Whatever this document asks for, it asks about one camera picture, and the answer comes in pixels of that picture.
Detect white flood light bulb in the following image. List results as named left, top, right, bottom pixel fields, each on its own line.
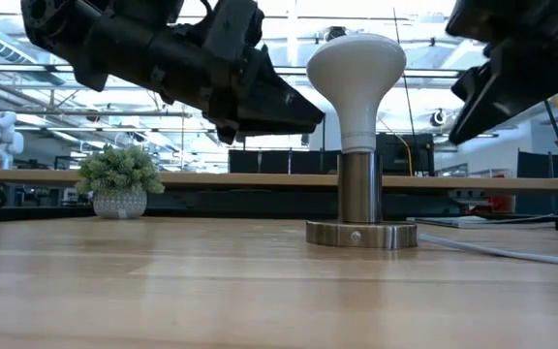
left=305, top=32, right=408, bottom=155

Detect black partition panels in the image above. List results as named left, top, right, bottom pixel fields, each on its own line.
left=228, top=148, right=341, bottom=175

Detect long light wooden table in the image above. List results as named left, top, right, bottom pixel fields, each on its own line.
left=0, top=169, right=558, bottom=191

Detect black monitor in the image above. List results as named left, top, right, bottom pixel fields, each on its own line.
left=375, top=133, right=436, bottom=176

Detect green plant in white pot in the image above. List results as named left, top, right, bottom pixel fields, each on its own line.
left=74, top=146, right=167, bottom=221

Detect brass lamp base socket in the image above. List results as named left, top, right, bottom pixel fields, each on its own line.
left=305, top=151, right=419, bottom=251

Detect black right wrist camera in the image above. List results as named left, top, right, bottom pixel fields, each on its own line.
left=446, top=0, right=517, bottom=45

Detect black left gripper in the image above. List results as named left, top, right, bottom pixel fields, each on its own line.
left=149, top=27, right=326, bottom=145

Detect white lamp power cord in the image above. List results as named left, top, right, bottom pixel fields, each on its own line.
left=418, top=233, right=558, bottom=270

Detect thin black hanging cable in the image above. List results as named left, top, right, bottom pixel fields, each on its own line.
left=392, top=7, right=417, bottom=138

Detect waterfall cover book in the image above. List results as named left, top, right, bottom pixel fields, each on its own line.
left=406, top=214, right=557, bottom=230

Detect black aluminium table frame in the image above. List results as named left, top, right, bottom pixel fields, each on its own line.
left=0, top=206, right=558, bottom=233

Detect dark blue partition panels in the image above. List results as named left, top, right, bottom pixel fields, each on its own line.
left=516, top=149, right=558, bottom=217

